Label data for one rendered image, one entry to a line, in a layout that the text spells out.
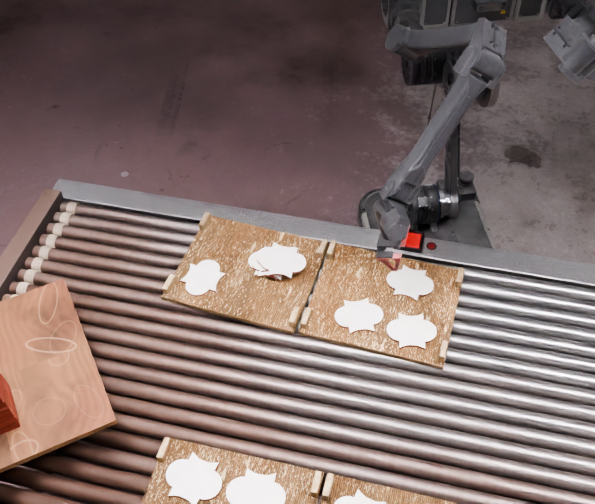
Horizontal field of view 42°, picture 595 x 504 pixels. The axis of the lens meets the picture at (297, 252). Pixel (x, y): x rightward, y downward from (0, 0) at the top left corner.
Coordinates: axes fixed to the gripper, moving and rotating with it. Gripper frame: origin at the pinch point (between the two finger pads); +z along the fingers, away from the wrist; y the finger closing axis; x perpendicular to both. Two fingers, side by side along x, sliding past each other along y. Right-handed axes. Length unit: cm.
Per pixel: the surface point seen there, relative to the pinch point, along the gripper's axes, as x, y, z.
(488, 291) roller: -21.7, 6.4, 20.9
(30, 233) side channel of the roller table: 113, -12, -21
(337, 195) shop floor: 75, 125, 84
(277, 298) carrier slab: 34.0, -14.4, 3.2
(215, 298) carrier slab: 51, -19, -2
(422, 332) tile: -7.3, -15.4, 14.4
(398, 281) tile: 2.3, 0.6, 11.1
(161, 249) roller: 74, -4, -7
